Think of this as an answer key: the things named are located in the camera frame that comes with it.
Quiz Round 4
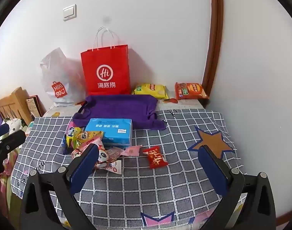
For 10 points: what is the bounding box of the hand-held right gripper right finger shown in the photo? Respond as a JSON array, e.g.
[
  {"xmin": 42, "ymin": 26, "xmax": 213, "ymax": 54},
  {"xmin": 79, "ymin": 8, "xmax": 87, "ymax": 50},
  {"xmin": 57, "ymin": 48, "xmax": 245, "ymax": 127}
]
[{"xmin": 198, "ymin": 145, "xmax": 276, "ymax": 230}]

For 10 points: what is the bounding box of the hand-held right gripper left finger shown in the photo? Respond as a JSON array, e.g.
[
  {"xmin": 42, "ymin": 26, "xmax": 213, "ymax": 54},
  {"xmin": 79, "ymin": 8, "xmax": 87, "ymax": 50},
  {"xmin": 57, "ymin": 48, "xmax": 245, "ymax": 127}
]
[{"xmin": 20, "ymin": 144, "xmax": 100, "ymax": 230}]

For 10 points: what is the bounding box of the pink panda snack packet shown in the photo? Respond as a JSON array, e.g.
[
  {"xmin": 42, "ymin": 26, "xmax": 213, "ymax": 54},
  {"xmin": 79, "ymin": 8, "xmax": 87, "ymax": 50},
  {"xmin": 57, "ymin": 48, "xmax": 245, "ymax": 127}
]
[{"xmin": 72, "ymin": 141, "xmax": 111, "ymax": 171}]

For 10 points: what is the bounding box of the white red cartoon snack packet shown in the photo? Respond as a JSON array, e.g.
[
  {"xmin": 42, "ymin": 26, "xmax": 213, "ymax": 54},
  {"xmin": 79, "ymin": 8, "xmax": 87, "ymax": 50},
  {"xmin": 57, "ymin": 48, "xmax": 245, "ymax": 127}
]
[{"xmin": 105, "ymin": 159, "xmax": 123, "ymax": 174}]

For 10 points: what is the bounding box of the white pink snack packet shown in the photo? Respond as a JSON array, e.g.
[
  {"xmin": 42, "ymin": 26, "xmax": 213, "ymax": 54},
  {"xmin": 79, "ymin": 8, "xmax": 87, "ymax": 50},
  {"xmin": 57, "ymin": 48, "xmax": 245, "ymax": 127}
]
[{"xmin": 106, "ymin": 147, "xmax": 124, "ymax": 161}]

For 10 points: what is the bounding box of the yellow snack packet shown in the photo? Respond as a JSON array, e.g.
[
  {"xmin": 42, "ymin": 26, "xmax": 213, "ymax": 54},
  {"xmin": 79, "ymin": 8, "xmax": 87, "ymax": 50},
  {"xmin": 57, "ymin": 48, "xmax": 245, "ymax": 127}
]
[{"xmin": 80, "ymin": 131, "xmax": 105, "ymax": 145}]

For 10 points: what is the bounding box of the small pink candy packet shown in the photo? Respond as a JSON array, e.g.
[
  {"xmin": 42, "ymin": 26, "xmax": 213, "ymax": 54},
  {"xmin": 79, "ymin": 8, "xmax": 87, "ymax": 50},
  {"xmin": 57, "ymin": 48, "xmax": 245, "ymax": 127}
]
[{"xmin": 119, "ymin": 145, "xmax": 143, "ymax": 157}]

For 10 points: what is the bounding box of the red candy packet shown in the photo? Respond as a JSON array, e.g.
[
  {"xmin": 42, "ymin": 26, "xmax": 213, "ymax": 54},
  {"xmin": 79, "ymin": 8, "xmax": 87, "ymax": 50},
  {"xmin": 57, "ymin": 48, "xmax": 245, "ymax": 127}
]
[{"xmin": 142, "ymin": 146, "xmax": 168, "ymax": 169}]

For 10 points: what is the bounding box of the purple cloth bag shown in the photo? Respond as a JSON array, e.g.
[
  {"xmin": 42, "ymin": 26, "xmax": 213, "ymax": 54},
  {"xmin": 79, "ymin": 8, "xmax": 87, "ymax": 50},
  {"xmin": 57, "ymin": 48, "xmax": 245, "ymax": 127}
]
[{"xmin": 73, "ymin": 94, "xmax": 167, "ymax": 131}]

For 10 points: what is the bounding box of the white floral cloth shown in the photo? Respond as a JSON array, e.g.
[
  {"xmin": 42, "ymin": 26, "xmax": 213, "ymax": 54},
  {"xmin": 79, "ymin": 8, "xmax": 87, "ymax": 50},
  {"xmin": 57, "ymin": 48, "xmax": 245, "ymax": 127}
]
[{"xmin": 2, "ymin": 118, "xmax": 25, "ymax": 135}]

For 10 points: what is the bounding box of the wooden headboard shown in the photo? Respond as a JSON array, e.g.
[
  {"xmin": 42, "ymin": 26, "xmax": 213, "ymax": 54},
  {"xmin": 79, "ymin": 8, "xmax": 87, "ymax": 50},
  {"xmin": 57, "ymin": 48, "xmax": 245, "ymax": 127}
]
[{"xmin": 0, "ymin": 87, "xmax": 34, "ymax": 125}]

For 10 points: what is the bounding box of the brown framed picture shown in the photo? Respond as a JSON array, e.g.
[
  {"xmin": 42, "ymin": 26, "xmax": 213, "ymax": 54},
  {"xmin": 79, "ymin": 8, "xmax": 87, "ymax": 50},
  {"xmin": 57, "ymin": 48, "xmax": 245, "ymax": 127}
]
[{"xmin": 26, "ymin": 95, "xmax": 47, "ymax": 121}]

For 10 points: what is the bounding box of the blue tissue pack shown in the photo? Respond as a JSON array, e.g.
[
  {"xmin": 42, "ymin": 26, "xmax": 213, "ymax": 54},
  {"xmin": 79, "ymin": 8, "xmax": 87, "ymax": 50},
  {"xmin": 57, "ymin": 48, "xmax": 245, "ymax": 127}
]
[{"xmin": 85, "ymin": 118, "xmax": 133, "ymax": 148}]

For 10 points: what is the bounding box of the grey checked blanket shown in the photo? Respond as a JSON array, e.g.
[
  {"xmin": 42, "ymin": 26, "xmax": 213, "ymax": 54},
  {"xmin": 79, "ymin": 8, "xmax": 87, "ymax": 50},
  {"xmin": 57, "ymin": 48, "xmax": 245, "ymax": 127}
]
[{"xmin": 10, "ymin": 110, "xmax": 247, "ymax": 226}]

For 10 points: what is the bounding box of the white plastic shopping bag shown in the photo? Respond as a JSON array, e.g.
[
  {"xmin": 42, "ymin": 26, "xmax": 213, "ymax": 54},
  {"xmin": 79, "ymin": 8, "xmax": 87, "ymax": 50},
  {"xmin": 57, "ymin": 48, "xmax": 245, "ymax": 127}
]
[{"xmin": 39, "ymin": 47, "xmax": 87, "ymax": 107}]

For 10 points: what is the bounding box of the orange chips bag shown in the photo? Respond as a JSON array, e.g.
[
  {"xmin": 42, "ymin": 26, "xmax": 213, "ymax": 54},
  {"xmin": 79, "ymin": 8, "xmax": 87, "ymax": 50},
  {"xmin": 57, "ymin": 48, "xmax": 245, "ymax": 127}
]
[{"xmin": 175, "ymin": 82, "xmax": 209, "ymax": 100}]

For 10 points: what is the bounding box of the yellow chips bag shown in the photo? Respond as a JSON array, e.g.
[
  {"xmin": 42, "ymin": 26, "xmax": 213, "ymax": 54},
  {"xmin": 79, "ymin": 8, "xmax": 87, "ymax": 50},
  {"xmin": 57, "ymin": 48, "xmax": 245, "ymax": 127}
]
[{"xmin": 132, "ymin": 83, "xmax": 169, "ymax": 100}]

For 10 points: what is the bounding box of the red paper bag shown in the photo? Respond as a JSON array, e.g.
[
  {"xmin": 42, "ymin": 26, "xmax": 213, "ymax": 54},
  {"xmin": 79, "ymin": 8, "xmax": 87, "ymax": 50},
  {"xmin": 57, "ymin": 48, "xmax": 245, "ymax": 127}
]
[{"xmin": 80, "ymin": 26, "xmax": 131, "ymax": 96}]

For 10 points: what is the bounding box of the brown wooden door frame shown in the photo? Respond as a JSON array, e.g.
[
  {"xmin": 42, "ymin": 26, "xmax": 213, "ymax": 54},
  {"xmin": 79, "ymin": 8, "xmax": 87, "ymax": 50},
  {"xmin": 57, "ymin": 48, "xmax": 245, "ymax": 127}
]
[{"xmin": 201, "ymin": 0, "xmax": 225, "ymax": 100}]

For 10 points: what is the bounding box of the white light switch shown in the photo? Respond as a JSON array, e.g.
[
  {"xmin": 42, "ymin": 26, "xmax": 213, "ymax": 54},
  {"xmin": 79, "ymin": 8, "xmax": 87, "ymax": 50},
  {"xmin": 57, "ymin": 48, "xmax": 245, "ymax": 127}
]
[{"xmin": 63, "ymin": 4, "xmax": 77, "ymax": 21}]

